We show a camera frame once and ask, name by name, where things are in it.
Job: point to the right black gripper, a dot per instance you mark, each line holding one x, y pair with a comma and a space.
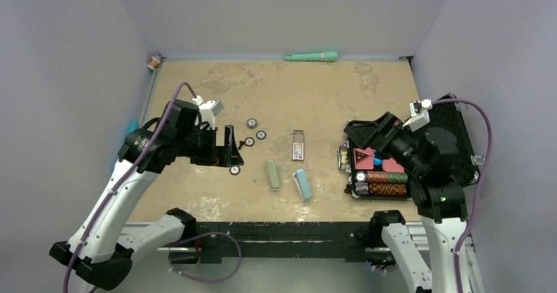
368, 133

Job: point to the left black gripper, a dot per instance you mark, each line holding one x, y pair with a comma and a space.
226, 155

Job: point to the green stapler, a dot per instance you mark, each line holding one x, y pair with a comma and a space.
272, 174

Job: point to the blue stapler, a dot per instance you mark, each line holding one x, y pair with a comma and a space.
302, 184

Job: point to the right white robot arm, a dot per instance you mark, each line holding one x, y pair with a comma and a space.
443, 212

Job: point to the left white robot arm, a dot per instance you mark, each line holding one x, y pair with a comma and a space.
98, 253

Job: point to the orange poker chip lower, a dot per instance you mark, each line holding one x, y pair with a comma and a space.
234, 170

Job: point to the orange poker chip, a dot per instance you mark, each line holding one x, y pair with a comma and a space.
249, 141
234, 170

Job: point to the orange poker chip upper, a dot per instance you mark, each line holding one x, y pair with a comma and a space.
249, 141

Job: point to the blue green poker chip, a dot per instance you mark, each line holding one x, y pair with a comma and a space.
261, 135

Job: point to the blue toy microphone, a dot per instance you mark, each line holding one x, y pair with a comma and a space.
133, 125

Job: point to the mint green toy microphone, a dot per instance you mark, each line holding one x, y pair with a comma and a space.
325, 56

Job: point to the small orange toy bottle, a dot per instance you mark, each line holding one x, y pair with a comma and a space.
155, 61

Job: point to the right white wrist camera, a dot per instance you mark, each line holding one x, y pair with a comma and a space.
419, 114

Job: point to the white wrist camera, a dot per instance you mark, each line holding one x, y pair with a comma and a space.
419, 114
208, 110

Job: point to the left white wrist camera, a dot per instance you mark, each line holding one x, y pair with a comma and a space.
208, 110

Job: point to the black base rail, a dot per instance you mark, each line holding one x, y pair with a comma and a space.
349, 241

